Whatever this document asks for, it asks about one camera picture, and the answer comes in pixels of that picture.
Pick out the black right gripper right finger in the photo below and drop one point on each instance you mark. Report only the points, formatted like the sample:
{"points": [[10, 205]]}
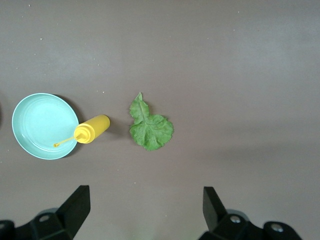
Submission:
{"points": [[212, 212]]}

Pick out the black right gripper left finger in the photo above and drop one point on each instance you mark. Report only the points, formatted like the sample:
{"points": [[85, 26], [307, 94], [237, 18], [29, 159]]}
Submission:
{"points": [[75, 207]]}

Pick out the yellow squeeze bottle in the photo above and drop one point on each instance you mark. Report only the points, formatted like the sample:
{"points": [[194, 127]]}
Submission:
{"points": [[96, 126]]}

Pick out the green lettuce leaf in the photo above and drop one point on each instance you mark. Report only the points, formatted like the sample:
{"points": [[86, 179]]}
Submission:
{"points": [[150, 132]]}

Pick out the mint green plate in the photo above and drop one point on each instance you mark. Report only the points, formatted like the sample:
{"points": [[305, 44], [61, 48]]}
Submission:
{"points": [[45, 125]]}

